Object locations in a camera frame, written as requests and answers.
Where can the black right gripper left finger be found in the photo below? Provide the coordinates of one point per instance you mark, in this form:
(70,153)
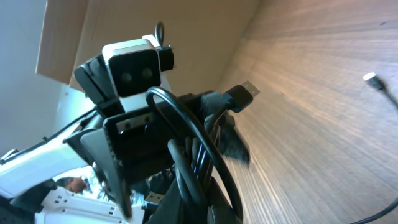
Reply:
(168,212)

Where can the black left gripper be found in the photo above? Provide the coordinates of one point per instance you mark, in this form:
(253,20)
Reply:
(137,139)

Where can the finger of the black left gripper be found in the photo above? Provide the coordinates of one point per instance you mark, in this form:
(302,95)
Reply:
(233,145)

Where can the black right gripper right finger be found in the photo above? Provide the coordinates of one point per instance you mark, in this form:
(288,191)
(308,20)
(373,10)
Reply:
(219,209)

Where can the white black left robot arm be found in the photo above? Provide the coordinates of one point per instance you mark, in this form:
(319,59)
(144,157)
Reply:
(51,183)

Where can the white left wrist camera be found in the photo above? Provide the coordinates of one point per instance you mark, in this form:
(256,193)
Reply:
(134,66)

